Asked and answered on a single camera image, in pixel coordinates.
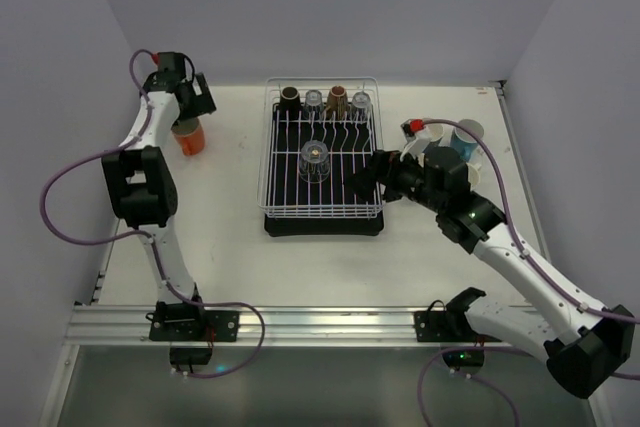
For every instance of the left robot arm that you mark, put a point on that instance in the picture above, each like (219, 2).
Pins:
(143, 193)

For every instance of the white faceted cup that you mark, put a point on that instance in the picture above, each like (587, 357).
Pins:
(474, 174)

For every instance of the orange cup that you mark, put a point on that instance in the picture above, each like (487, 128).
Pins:
(190, 136)

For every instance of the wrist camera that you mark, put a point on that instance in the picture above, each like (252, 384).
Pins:
(418, 137)
(174, 66)

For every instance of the black drip tray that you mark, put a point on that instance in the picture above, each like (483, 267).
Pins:
(325, 224)

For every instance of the clear faceted glass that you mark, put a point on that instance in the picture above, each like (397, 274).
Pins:
(314, 163)

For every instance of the grey-blue faceted cup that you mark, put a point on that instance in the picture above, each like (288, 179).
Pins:
(434, 132)

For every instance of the white wire dish rack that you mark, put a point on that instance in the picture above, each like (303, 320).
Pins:
(323, 84)

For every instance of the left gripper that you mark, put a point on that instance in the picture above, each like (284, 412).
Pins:
(201, 97)

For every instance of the left controller box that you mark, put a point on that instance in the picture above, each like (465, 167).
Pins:
(189, 359)

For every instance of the aluminium rail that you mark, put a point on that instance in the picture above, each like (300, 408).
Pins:
(307, 327)

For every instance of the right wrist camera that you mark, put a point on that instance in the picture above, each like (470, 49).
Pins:
(418, 137)

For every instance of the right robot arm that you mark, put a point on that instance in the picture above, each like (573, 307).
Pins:
(581, 340)

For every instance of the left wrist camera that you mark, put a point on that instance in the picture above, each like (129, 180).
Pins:
(174, 66)

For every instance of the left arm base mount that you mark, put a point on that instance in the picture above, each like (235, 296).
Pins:
(182, 322)

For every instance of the right controller box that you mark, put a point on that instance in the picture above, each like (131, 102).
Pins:
(468, 360)

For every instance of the controller box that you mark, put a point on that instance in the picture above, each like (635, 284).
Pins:
(189, 359)
(468, 360)

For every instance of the dark blue mug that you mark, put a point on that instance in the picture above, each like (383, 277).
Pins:
(463, 138)

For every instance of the dark brown cup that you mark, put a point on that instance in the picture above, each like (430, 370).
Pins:
(289, 105)

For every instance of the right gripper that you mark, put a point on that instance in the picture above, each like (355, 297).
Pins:
(379, 173)

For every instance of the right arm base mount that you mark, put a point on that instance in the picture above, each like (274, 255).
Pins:
(446, 323)

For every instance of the brown striped cup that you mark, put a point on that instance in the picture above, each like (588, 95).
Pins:
(337, 104)

